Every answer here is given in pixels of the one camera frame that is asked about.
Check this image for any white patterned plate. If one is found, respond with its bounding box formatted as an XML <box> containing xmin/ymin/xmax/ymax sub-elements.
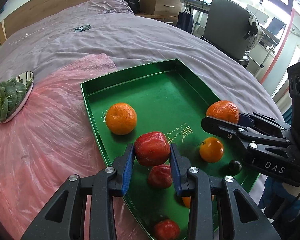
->
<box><xmin>0</xmin><ymin>70</ymin><xmax>35</xmax><ymax>124</ymax></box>

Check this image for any green leafy vegetable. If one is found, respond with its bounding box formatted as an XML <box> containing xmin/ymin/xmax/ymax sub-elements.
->
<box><xmin>0</xmin><ymin>77</ymin><xmax>33</xmax><ymax>122</ymax></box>

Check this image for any wooden headboard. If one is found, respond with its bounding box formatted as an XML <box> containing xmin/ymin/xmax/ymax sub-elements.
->
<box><xmin>0</xmin><ymin>0</ymin><xmax>89</xmax><ymax>46</ymax></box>

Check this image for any wooden drawer cabinet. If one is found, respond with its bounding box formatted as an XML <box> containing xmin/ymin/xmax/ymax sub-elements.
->
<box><xmin>140</xmin><ymin>0</ymin><xmax>181</xmax><ymax>26</ymax></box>

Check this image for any small dark object on bed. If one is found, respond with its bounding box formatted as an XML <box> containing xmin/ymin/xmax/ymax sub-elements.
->
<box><xmin>74</xmin><ymin>24</ymin><xmax>91</xmax><ymax>33</ymax></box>

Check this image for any dark plum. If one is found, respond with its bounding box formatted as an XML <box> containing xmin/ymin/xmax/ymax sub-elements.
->
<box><xmin>227</xmin><ymin>159</ymin><xmax>243</xmax><ymax>176</ymax></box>

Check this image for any pink plastic sheet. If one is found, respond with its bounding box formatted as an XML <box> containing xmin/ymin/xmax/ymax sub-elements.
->
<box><xmin>0</xmin><ymin>52</ymin><xmax>151</xmax><ymax>240</ymax></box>

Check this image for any right blue gloved hand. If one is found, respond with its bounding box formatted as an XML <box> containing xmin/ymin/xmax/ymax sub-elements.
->
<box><xmin>258</xmin><ymin>177</ymin><xmax>300</xmax><ymax>222</ymax></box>

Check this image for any grey desk chair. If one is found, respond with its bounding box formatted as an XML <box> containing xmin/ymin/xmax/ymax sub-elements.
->
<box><xmin>201</xmin><ymin>0</ymin><xmax>258</xmax><ymax>68</ymax></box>

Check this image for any orange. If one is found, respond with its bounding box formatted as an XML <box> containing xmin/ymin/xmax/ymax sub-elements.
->
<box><xmin>106</xmin><ymin>103</ymin><xmax>137</xmax><ymax>135</ymax></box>
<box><xmin>180</xmin><ymin>197</ymin><xmax>191</xmax><ymax>209</ymax></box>
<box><xmin>199</xmin><ymin>137</ymin><xmax>224</xmax><ymax>163</ymax></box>
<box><xmin>205</xmin><ymin>100</ymin><xmax>239</xmax><ymax>124</ymax></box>

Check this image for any dark shopping bag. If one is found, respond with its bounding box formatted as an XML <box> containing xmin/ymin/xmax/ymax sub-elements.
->
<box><xmin>176</xmin><ymin>7</ymin><xmax>194</xmax><ymax>34</ymax></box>

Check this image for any desk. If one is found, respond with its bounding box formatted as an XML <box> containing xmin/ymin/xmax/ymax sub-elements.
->
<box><xmin>180</xmin><ymin>0</ymin><xmax>279</xmax><ymax>68</ymax></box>

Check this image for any orange front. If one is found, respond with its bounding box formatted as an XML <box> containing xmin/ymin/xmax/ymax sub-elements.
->
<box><xmin>199</xmin><ymin>137</ymin><xmax>224</xmax><ymax>163</ymax></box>

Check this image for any green rectangular tray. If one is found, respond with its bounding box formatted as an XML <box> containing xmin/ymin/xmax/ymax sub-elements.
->
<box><xmin>80</xmin><ymin>58</ymin><xmax>261</xmax><ymax>240</ymax></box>

